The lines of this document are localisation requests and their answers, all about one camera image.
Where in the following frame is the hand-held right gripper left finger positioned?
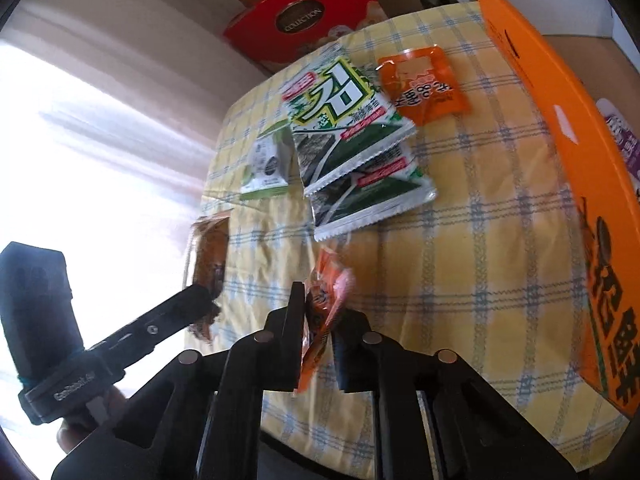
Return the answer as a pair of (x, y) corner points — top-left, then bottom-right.
(50, 282), (307, 480)

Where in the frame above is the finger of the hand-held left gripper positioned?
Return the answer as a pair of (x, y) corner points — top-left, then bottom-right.
(82, 284), (222, 367)

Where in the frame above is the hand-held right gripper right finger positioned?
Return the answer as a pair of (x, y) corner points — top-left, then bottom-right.
(332, 310), (581, 480)

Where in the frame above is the orange snack packet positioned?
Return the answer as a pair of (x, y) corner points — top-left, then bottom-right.
(295, 247), (356, 396)
(375, 44), (473, 126)

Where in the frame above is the golden brown snack packet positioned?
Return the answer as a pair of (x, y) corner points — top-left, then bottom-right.
(186, 212), (232, 346)

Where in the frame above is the orange cardboard box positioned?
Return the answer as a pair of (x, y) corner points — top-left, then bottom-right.
(462, 0), (640, 418)

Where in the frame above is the purple spout pouch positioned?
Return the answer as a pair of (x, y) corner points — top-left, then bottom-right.
(597, 97), (640, 196)

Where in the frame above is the person's left hand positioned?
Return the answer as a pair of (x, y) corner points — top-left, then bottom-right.
(55, 385), (132, 457)

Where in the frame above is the green seaweed snack packet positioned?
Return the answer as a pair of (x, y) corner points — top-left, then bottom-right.
(305, 142), (438, 242)
(282, 42), (418, 196)

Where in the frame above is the white green snack packet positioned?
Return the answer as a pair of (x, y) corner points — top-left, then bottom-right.
(240, 122), (296, 202)

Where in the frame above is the yellow checked tablecloth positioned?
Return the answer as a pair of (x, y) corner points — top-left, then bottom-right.
(182, 2), (636, 471)

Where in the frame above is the white sheer curtain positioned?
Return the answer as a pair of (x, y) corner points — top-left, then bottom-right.
(0, 0), (271, 411)

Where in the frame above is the bright red gift bag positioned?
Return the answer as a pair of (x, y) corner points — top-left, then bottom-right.
(222, 0), (386, 73)

